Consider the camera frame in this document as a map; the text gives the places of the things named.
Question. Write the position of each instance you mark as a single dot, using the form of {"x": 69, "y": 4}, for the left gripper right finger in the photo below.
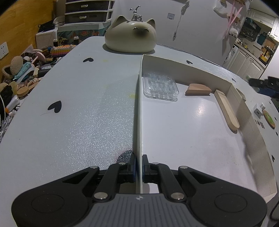
{"x": 161, "y": 175}

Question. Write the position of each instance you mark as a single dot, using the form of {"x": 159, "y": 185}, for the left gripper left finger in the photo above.
{"x": 123, "y": 171}

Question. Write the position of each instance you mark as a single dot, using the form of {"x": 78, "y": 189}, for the white cube charger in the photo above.
{"x": 258, "y": 111}

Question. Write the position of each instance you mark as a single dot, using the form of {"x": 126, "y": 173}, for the cork coaster green elephant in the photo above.
{"x": 269, "y": 119}

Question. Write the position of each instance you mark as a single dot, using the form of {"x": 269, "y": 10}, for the light wooden stick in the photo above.
{"x": 227, "y": 110}

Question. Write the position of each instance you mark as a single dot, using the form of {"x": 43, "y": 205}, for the white shallow tray box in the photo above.
{"x": 192, "y": 130}

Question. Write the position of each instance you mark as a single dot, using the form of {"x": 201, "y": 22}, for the brown wedge-shaped wooden block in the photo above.
{"x": 197, "y": 90}

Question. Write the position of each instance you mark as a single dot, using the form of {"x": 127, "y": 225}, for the clear plastic soap dish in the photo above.
{"x": 160, "y": 87}

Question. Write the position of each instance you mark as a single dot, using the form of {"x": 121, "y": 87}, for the white kitchen base cabinets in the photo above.
{"x": 245, "y": 65}

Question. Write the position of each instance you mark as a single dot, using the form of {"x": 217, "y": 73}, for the white washing machine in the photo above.
{"x": 230, "y": 58}

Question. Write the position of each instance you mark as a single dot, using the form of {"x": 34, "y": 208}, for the white plush sheep toy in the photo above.
{"x": 233, "y": 32}

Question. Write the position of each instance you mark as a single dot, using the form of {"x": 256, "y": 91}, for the cream cat-shaped ceramic jar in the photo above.
{"x": 129, "y": 36}

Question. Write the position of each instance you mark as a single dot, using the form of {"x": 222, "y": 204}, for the white drawer cabinet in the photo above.
{"x": 85, "y": 11}

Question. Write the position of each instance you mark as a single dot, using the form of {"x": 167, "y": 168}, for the white wall socket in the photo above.
{"x": 3, "y": 50}

